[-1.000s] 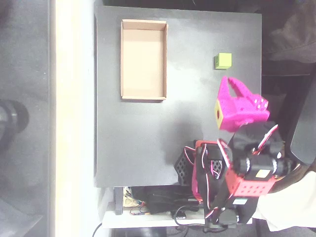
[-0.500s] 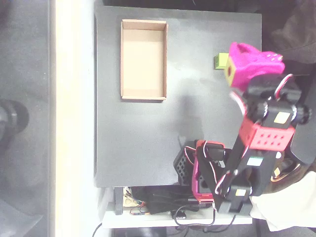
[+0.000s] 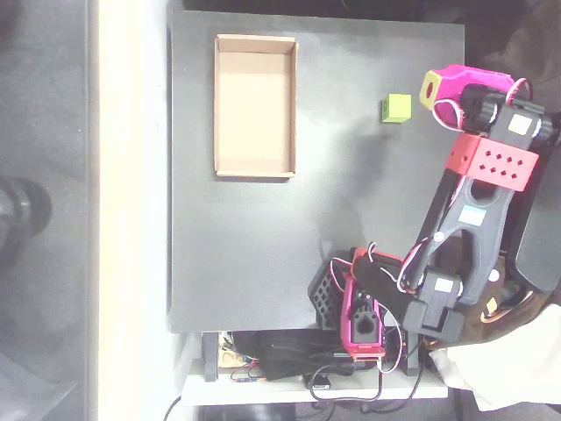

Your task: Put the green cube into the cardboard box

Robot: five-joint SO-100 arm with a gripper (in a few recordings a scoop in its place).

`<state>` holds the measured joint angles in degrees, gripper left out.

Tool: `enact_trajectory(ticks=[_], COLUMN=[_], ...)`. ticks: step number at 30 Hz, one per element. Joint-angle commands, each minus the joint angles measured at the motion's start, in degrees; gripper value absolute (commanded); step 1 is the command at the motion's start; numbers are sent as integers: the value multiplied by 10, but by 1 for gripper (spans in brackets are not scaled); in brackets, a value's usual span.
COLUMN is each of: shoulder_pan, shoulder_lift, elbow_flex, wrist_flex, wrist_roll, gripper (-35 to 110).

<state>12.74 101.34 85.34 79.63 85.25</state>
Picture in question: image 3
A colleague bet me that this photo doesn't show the lime green cube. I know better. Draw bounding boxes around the lime green cube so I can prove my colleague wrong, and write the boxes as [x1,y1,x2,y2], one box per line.
[379,93,414,125]

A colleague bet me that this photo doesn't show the black lattice robot base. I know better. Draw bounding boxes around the black lattice robot base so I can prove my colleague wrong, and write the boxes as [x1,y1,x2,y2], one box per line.
[308,266,348,332]

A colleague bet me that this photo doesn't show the dark brown fabric garment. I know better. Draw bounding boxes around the dark brown fabric garment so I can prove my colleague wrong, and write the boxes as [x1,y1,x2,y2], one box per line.
[464,0,561,89]

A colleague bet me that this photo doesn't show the black chair part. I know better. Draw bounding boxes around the black chair part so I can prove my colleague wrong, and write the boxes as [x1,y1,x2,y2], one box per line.
[499,139,561,308]

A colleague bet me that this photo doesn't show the shallow cardboard box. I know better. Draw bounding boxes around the shallow cardboard box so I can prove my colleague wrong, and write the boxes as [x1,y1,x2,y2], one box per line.
[213,33,299,180]

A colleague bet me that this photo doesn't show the brown bag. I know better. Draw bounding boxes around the brown bag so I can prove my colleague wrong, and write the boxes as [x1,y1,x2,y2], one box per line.
[437,236,561,350]

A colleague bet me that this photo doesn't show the white cloth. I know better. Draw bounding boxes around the white cloth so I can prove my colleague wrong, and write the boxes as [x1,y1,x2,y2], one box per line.
[428,302,561,413]

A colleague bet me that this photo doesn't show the black power adapter pouch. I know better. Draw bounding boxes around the black power adapter pouch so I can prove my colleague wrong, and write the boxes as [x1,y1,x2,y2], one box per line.
[255,331,352,382]

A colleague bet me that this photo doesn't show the small black connector box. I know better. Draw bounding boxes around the small black connector box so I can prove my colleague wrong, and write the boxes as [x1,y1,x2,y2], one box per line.
[303,370,333,392]

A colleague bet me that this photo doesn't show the small wooden board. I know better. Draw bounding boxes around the small wooden board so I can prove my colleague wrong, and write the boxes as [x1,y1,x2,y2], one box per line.
[217,336,243,368]

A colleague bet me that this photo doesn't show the white shelf board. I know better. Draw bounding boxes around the white shelf board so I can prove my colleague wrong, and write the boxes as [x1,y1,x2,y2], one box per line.
[181,359,449,407]

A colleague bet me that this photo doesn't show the black looped cable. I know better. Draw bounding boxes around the black looped cable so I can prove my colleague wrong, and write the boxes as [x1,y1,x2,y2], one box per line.
[309,363,424,414]

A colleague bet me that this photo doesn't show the small board with coloured wires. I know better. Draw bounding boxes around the small board with coloured wires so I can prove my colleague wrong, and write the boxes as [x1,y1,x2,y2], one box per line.
[229,367,269,384]

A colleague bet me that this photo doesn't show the black short cable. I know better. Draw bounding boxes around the black short cable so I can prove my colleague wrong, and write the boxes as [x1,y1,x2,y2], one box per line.
[163,395,183,421]

